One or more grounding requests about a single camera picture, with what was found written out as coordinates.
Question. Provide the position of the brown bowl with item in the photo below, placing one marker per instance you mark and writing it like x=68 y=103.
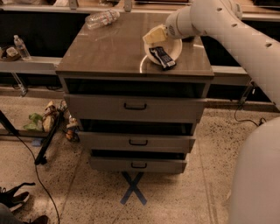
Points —
x=9 y=53

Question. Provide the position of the clear plastic bottle lying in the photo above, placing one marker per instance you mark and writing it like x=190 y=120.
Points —
x=100 y=19

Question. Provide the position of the upright small water bottle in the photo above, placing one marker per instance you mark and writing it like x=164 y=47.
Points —
x=21 y=48

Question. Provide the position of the black shoe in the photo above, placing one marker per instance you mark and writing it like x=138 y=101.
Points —
x=11 y=199

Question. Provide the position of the grey drawer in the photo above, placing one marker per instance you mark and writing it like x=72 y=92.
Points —
x=135 y=142
x=135 y=109
x=122 y=164

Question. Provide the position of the top grey drawer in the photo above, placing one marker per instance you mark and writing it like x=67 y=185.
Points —
x=135 y=109

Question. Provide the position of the small figurine toy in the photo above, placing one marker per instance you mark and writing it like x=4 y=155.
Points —
x=72 y=130

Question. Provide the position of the blue tape cross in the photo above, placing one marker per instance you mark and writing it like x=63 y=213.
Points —
x=133 y=188

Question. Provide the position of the white paper bowl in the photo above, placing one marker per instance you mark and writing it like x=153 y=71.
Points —
x=173 y=47

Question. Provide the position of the middle grey drawer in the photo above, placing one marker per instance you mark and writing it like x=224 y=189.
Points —
x=135 y=142

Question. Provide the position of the brown snack bag floor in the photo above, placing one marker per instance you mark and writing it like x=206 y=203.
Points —
x=49 y=117

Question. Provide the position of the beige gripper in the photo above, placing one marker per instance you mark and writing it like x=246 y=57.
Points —
x=174 y=28

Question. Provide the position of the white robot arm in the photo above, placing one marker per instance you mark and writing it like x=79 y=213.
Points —
x=255 y=194

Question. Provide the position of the grey drawer cabinet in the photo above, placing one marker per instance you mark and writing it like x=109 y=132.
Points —
x=111 y=61

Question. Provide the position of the green bag on floor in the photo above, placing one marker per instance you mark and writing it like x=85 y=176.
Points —
x=35 y=122

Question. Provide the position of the bottom grey drawer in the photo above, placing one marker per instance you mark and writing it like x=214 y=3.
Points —
x=122 y=164

